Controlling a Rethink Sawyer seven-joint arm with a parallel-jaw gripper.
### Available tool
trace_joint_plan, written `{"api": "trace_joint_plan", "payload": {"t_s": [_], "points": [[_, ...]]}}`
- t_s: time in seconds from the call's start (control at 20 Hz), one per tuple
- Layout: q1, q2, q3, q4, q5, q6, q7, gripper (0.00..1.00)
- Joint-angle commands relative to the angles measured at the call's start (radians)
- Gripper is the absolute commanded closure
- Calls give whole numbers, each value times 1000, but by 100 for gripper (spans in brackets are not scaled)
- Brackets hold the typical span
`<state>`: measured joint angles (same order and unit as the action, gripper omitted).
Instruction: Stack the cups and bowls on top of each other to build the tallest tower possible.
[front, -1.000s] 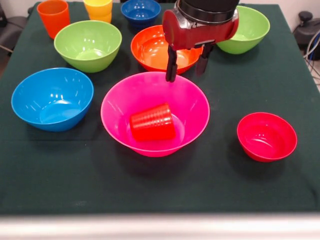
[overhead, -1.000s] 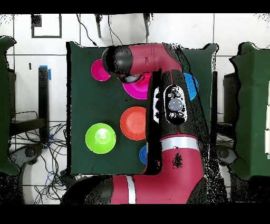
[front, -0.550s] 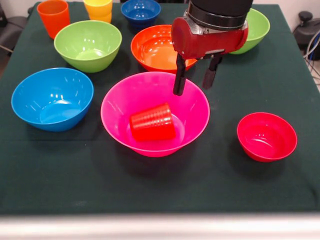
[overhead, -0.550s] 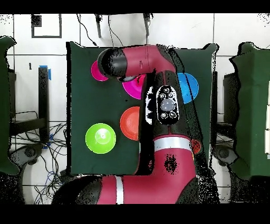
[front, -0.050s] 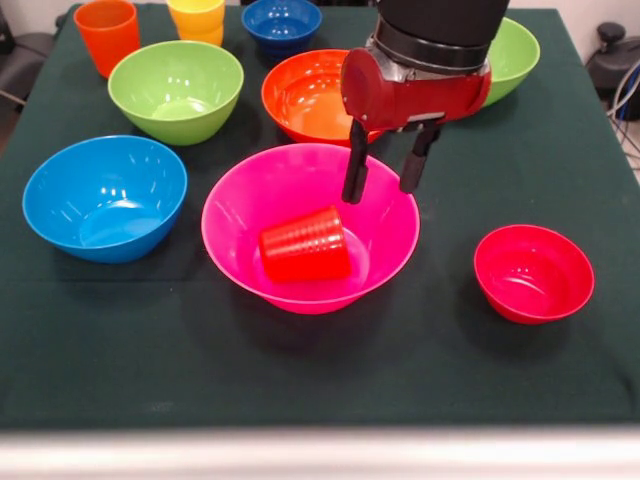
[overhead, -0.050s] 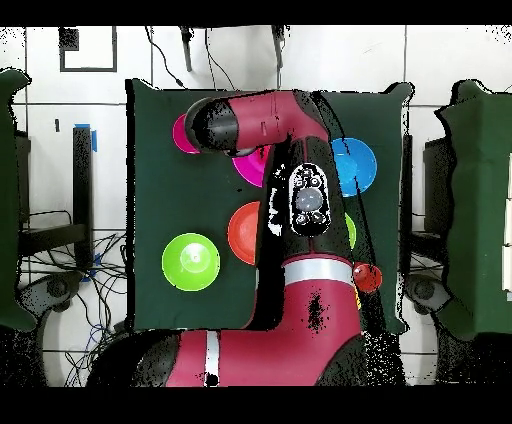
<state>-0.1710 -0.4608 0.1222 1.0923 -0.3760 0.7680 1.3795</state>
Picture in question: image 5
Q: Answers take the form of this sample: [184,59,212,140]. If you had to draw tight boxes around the green bowl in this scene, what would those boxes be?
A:
[107,40,245,147]
[479,17,542,109]

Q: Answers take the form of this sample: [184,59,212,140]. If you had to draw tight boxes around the amber yellow cup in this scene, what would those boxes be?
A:
[177,23,225,48]

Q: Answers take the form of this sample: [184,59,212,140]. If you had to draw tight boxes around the orange bowl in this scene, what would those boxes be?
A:
[261,48,386,147]

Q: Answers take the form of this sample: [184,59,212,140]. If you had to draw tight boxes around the small crimson bowl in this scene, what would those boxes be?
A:
[473,224,596,326]

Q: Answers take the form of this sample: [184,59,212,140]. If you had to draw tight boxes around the dark green tablecloth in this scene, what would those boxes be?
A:
[0,2,640,431]

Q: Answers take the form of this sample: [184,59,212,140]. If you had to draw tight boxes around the tangle of cables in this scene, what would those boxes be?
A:
[607,64,640,174]

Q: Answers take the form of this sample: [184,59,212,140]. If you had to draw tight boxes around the orange cup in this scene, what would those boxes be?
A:
[73,0,142,80]

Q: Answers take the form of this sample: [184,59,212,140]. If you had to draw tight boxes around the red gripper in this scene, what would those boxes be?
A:
[340,47,494,205]

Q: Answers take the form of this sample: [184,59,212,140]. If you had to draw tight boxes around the large pink bowl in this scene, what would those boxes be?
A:
[200,143,422,316]

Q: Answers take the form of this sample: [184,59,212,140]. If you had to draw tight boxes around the red cup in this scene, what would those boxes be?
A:
[258,205,353,283]

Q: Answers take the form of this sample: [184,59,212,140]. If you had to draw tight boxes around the dark blue bowl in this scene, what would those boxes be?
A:
[241,0,324,56]

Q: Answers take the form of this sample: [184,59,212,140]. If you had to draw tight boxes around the light blue bowl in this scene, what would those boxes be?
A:
[21,134,189,265]

